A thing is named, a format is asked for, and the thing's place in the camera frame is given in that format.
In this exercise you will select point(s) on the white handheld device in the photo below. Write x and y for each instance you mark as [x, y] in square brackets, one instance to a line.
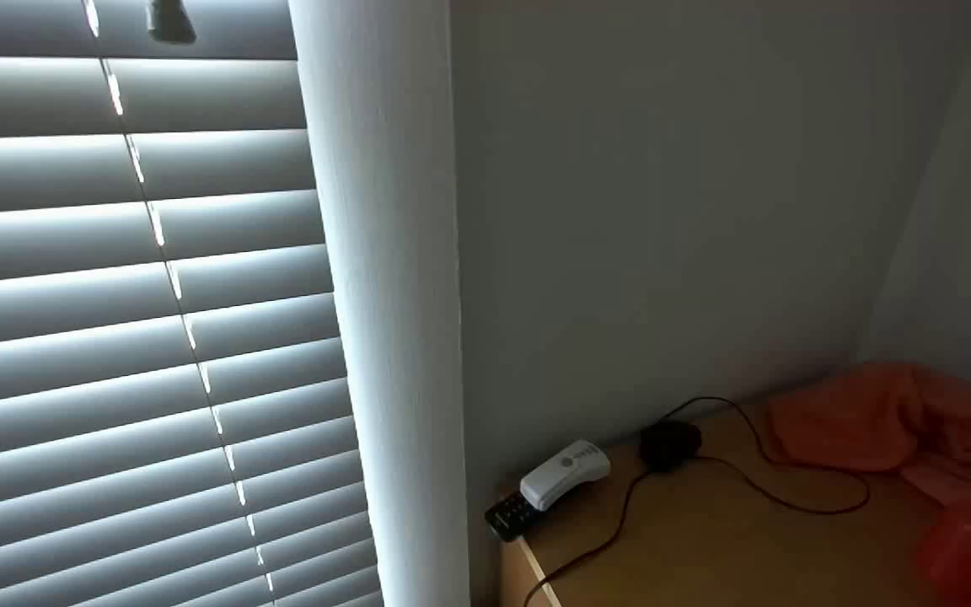
[560, 472]

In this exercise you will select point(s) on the black flat device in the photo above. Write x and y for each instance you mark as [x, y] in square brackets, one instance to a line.
[510, 518]

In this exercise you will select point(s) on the black round puck device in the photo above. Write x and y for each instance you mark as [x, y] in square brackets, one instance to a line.
[669, 444]

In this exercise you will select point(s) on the wooden dresser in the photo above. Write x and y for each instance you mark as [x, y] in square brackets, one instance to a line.
[730, 527]

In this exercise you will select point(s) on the white window blinds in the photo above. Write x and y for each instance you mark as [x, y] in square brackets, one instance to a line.
[174, 399]

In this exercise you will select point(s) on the orange towel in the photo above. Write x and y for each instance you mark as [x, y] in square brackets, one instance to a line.
[880, 419]

